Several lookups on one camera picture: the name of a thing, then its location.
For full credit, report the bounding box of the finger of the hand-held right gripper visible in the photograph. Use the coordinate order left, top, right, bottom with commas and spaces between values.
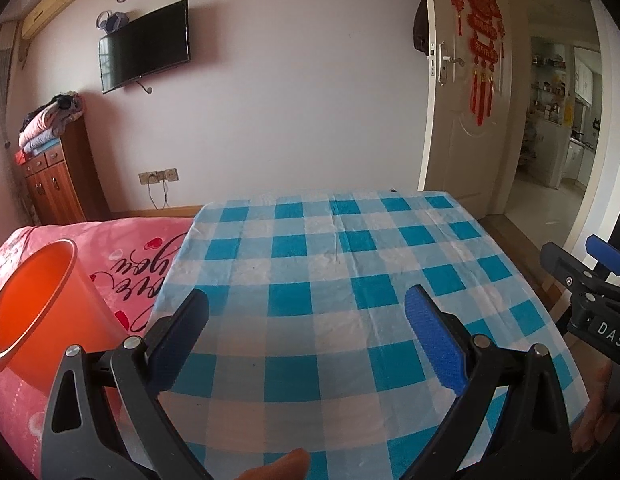
585, 235, 620, 291
540, 242, 598, 311

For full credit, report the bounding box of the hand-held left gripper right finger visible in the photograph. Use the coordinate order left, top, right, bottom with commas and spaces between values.
397, 284, 573, 480

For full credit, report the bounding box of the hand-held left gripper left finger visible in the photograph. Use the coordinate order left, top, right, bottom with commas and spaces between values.
40, 287, 215, 480

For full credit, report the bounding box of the orange plastic bucket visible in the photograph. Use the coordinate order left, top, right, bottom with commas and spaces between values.
0, 240, 130, 406

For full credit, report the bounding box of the person's right hand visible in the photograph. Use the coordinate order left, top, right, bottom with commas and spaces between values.
572, 360, 618, 456

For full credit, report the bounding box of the person's left hand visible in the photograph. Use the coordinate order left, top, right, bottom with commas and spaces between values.
240, 447, 311, 480

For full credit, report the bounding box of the pink heart print blanket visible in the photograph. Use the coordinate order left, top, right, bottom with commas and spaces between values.
0, 215, 198, 480

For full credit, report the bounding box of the white kitchen counter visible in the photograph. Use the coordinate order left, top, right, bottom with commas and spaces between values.
532, 120, 566, 188

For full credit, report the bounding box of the blue white checkered tablecloth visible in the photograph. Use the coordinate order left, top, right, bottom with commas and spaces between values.
154, 190, 591, 480

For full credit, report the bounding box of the white door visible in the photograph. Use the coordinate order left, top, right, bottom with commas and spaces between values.
417, 0, 521, 218

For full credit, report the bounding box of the kitchen shelf with jars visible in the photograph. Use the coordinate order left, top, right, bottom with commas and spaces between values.
530, 37, 573, 126

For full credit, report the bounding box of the brown wooden cabinet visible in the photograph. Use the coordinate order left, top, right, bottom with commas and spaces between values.
14, 117, 110, 226

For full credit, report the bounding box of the pile of folded blankets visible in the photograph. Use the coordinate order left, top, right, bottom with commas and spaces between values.
17, 92, 85, 156

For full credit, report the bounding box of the red door decoration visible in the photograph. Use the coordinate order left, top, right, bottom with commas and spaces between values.
450, 0, 506, 128

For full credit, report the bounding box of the dark hanging bag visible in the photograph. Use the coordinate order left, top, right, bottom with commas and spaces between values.
412, 0, 435, 53

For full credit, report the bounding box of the white air conditioner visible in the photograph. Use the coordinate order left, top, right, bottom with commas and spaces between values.
20, 0, 81, 40

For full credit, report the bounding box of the thin socket cable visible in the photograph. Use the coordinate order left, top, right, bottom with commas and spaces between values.
147, 180, 171, 209

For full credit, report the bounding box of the wall socket strip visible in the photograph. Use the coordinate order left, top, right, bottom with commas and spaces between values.
138, 167, 181, 186

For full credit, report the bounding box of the silver door handle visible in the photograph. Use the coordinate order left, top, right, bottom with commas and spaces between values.
430, 42, 466, 86

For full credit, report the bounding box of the black wall television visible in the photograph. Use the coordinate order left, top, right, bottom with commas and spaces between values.
98, 0, 191, 95

